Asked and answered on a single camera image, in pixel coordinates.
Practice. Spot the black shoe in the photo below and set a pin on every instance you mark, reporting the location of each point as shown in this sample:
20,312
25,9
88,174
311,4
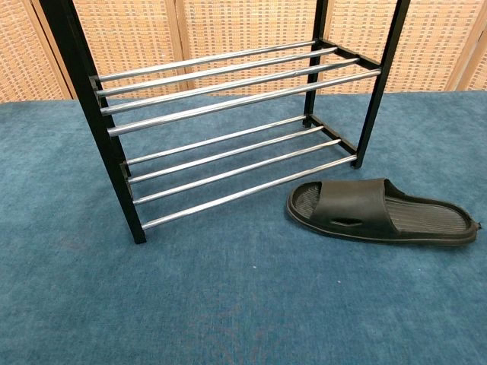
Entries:
354,201

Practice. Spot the black and chrome shoe rack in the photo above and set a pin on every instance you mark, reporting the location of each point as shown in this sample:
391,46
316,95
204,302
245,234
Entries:
93,114

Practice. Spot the blue carpet table mat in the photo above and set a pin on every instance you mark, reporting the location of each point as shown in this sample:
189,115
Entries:
228,304

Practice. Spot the woven bamboo folding screen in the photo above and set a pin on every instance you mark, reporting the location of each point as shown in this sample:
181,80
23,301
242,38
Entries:
247,23

